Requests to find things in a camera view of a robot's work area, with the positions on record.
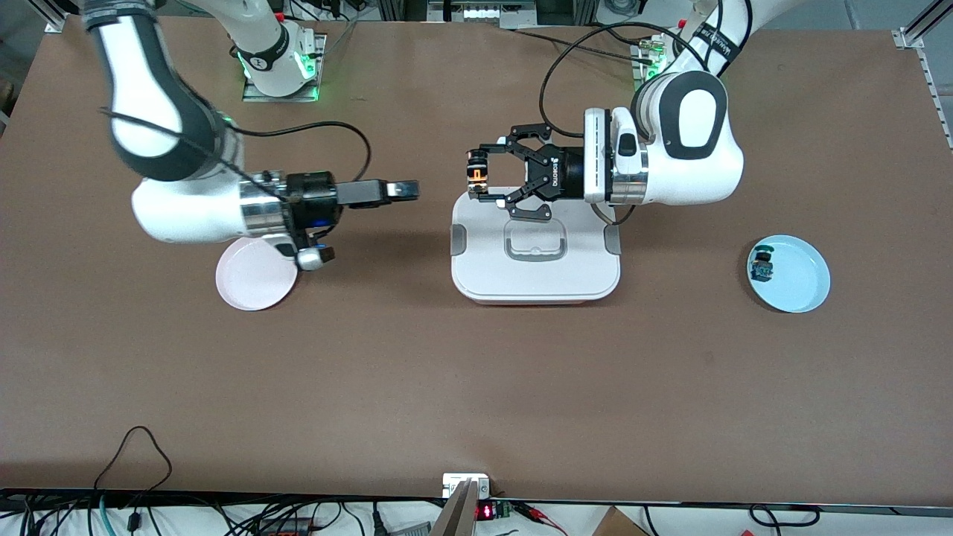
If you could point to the orange switch with black cap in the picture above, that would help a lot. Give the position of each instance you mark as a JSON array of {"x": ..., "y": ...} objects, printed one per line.
[{"x": 476, "y": 175}]

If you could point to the white lidded pink storage box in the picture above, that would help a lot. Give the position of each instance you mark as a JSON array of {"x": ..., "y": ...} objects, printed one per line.
[{"x": 536, "y": 283}]

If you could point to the aluminium corner post with bracket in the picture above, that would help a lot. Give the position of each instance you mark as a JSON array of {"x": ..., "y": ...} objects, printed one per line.
[{"x": 912, "y": 36}]

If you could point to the blue switch with black cap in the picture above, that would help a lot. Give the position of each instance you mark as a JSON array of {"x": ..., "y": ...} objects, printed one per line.
[{"x": 762, "y": 266}]

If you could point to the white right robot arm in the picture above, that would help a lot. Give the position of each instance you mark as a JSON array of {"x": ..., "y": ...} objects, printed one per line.
[{"x": 149, "y": 89}]

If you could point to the brown cardboard box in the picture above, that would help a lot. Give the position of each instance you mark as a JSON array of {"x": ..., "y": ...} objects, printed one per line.
[{"x": 618, "y": 525}]

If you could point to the pink round plate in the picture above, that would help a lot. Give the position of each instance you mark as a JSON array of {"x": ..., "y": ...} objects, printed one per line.
[{"x": 253, "y": 286}]

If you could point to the power strip with white sockets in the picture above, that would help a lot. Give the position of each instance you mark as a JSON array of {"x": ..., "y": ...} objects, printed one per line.
[{"x": 484, "y": 13}]

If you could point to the perforated aluminium edge rail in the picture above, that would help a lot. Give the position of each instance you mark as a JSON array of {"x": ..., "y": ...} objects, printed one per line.
[{"x": 934, "y": 89}]

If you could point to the grey power adapter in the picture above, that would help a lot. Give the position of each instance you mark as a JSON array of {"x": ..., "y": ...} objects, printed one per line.
[{"x": 409, "y": 530}]

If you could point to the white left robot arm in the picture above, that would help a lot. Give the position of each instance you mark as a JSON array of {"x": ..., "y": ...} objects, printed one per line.
[{"x": 700, "y": 171}]

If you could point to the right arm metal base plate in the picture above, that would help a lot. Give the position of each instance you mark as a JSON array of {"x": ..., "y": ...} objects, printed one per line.
[{"x": 283, "y": 98}]

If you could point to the small white electronic box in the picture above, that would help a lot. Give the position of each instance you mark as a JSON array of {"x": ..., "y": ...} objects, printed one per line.
[{"x": 454, "y": 484}]

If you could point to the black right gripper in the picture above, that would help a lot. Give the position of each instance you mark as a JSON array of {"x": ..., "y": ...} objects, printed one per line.
[{"x": 313, "y": 195}]

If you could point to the grey metal bar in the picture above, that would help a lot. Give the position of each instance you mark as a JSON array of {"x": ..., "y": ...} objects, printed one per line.
[{"x": 458, "y": 517}]

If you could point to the light blue round plate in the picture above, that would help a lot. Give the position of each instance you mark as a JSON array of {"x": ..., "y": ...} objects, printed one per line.
[{"x": 797, "y": 275}]

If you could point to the circuit board with red display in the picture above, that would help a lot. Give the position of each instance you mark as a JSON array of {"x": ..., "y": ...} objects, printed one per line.
[{"x": 485, "y": 511}]

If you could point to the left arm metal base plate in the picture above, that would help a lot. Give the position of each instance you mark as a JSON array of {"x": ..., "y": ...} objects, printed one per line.
[{"x": 637, "y": 59}]

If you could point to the red and black probe leads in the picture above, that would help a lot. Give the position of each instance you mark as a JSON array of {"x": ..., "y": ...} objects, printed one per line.
[{"x": 530, "y": 511}]

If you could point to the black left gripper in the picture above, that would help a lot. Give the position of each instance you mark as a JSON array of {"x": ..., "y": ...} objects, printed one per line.
[{"x": 567, "y": 173}]

